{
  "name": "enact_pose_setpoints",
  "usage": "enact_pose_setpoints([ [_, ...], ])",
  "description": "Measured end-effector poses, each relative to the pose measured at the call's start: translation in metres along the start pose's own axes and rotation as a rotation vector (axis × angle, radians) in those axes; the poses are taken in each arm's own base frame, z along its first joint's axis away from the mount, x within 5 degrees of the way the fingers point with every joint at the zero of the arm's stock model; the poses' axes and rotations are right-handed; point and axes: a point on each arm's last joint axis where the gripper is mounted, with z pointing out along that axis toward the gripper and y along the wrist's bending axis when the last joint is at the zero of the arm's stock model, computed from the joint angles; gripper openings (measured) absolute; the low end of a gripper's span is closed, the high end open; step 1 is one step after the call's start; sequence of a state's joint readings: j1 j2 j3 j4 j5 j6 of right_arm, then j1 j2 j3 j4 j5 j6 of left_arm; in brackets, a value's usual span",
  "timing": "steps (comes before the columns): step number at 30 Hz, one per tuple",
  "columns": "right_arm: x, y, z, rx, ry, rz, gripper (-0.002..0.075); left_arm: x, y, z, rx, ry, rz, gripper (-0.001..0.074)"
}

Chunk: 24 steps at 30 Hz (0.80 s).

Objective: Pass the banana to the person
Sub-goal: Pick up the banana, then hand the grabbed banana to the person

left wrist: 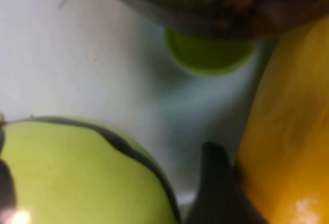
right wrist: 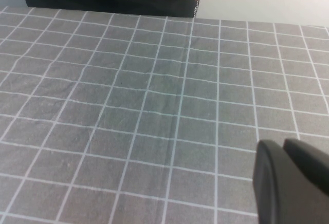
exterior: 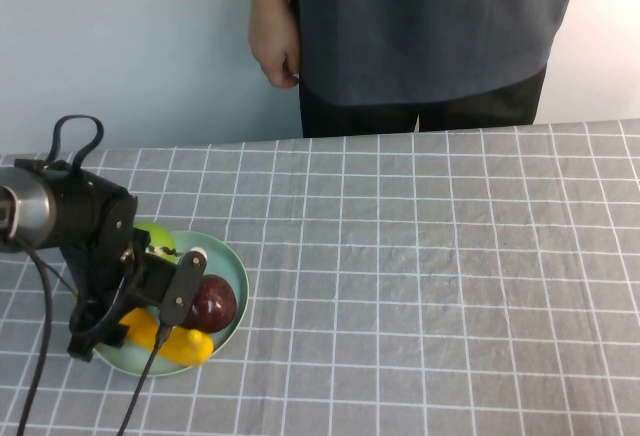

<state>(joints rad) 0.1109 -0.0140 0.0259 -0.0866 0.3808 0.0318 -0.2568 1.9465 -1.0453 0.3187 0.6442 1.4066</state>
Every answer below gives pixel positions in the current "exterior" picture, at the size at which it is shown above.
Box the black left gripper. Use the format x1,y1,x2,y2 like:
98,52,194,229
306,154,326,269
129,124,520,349
67,233,182,363

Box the yellow toy banana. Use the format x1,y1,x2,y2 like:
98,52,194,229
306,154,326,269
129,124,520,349
118,307,215,368

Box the person's right hand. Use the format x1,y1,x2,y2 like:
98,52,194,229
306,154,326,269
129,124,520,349
248,3,304,90

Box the green toy fruit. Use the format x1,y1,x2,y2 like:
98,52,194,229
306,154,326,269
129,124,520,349
131,221,179,264

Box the dark purple toy mangosteen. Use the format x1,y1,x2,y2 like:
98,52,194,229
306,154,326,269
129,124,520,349
179,274,238,334

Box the light green plate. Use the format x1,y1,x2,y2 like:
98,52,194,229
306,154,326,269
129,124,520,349
92,229,250,377

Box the grey white-checked tablecloth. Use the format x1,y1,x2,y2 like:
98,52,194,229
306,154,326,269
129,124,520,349
0,119,640,436

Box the black trousers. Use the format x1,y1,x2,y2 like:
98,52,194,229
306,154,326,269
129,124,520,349
298,66,547,139

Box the grey-blue shirt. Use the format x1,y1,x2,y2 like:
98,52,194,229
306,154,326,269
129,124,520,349
283,0,587,108

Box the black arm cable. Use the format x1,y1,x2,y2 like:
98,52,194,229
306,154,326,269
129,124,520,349
16,235,57,436

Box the black camera cable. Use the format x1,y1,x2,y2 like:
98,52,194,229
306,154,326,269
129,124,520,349
116,324,172,436

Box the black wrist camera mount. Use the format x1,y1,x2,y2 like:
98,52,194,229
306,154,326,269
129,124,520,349
158,250,209,329

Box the black looped cable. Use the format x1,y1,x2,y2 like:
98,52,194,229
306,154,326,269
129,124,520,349
48,114,106,180

